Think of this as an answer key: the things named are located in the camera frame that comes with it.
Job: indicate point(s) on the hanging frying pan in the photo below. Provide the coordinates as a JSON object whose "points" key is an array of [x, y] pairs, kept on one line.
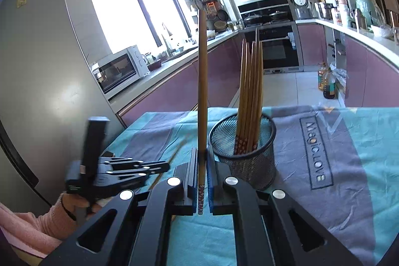
{"points": [[223, 15]]}

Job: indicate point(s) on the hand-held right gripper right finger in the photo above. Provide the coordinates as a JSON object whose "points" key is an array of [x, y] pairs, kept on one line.
{"points": [[212, 188]]}

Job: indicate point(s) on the long bamboo chopstick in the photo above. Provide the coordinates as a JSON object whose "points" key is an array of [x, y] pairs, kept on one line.
{"points": [[202, 97]]}

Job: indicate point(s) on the person's left hand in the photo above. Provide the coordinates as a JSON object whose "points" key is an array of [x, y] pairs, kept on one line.
{"points": [[81, 209]]}

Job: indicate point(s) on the black mesh utensil holder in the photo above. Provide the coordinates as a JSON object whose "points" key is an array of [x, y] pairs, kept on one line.
{"points": [[249, 166]]}

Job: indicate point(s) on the steel thermos bottle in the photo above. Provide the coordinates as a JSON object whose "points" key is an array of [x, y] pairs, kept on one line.
{"points": [[361, 19]]}

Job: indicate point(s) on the black lidded wok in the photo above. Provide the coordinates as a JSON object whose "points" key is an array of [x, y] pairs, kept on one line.
{"points": [[279, 16], [255, 19]]}

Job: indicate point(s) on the steel kitchen faucet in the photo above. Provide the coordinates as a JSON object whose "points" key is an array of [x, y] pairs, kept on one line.
{"points": [[166, 38]]}

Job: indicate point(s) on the teal and grey tablecloth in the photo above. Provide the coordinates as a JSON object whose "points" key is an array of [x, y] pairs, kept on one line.
{"points": [[358, 191]]}

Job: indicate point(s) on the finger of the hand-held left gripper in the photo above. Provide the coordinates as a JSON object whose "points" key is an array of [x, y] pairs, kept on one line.
{"points": [[140, 164], [124, 180]]}

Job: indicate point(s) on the dark cooking oil bottle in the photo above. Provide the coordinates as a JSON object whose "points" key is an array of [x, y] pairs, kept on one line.
{"points": [[329, 86]]}

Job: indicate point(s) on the silver rice cooker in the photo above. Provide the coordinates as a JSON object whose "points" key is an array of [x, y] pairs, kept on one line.
{"points": [[301, 5]]}

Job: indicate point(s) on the black range hood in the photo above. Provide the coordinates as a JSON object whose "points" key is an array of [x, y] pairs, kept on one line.
{"points": [[265, 4]]}

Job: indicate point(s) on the steel stock pot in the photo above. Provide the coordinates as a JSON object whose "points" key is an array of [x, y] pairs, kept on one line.
{"points": [[324, 11]]}

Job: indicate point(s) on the grey refrigerator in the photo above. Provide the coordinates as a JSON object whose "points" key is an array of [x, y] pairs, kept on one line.
{"points": [[37, 66]]}

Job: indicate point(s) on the yellow cooking oil bottle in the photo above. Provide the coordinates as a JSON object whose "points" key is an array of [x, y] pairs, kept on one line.
{"points": [[321, 77]]}

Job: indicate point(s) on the person's left forearm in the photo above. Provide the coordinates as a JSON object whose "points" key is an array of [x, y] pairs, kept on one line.
{"points": [[31, 228]]}

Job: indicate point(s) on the kitchen window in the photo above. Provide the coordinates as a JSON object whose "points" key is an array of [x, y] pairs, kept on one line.
{"points": [[118, 10]]}

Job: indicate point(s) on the white kitchen countertop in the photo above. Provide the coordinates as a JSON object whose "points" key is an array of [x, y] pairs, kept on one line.
{"points": [[162, 72], [367, 37]]}

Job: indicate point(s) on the purple base cabinets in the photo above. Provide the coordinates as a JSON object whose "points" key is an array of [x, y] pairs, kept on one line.
{"points": [[367, 72], [174, 88]]}

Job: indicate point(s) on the maroon bowl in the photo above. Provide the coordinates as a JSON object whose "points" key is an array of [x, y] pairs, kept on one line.
{"points": [[154, 66]]}

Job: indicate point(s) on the white plastic bag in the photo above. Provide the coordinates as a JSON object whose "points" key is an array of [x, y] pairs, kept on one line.
{"points": [[339, 77]]}

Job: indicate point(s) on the mint green appliance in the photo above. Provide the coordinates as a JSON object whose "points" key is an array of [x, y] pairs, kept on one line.
{"points": [[369, 12]]}

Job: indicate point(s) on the white bowl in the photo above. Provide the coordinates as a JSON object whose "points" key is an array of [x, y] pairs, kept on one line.
{"points": [[382, 31]]}

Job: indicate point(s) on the white microwave oven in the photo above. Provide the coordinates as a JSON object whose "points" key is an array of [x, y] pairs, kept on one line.
{"points": [[124, 66]]}

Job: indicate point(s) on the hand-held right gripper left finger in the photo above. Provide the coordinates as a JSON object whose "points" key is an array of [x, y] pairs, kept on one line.
{"points": [[191, 185]]}

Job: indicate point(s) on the bunch of bamboo chopsticks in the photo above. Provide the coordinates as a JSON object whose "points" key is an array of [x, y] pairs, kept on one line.
{"points": [[249, 97]]}

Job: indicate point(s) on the black built-in oven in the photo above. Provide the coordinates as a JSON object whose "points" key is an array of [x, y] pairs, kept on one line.
{"points": [[277, 49]]}

